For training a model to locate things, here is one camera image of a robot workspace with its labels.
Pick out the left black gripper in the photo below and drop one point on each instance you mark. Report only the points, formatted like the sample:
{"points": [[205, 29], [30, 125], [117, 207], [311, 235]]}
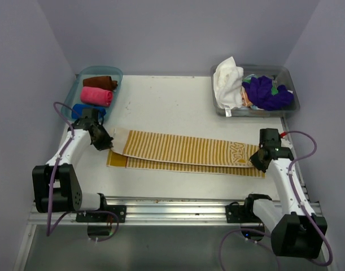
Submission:
{"points": [[106, 143]]}

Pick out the pink rolled towel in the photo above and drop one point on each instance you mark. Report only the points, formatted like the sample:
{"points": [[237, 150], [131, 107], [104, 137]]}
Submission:
{"points": [[96, 96]]}

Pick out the teal plastic tray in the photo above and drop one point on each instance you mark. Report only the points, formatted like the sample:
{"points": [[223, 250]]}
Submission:
{"points": [[73, 96]]}

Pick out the aluminium mounting rail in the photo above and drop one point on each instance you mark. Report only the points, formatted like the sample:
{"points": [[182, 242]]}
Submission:
{"points": [[191, 203]]}

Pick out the blue towel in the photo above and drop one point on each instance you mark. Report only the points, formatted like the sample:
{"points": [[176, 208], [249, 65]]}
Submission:
{"points": [[78, 108]]}

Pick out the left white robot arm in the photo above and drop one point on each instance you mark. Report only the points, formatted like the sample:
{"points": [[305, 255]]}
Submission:
{"points": [[56, 186]]}

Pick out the peach patterned cloth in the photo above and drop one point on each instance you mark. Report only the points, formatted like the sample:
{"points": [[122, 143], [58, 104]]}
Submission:
{"points": [[245, 100]]}

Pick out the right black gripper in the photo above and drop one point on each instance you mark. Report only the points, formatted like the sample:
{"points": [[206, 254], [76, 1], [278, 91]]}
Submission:
{"points": [[254, 160]]}

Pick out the grey plastic bin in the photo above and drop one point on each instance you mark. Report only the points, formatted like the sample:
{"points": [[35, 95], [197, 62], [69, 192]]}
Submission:
{"points": [[281, 76]]}

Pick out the yellow white striped towel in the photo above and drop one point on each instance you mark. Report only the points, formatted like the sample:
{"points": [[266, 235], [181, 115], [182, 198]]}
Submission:
{"points": [[136, 149]]}

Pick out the brown rolled towel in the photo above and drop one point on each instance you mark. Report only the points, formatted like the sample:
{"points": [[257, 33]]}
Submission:
{"points": [[103, 82]]}

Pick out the purple towel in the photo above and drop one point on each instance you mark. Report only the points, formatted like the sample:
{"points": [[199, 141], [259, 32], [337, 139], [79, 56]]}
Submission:
{"points": [[264, 95]]}

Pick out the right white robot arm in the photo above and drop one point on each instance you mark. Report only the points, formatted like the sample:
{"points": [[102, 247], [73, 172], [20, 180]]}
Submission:
{"points": [[295, 229]]}

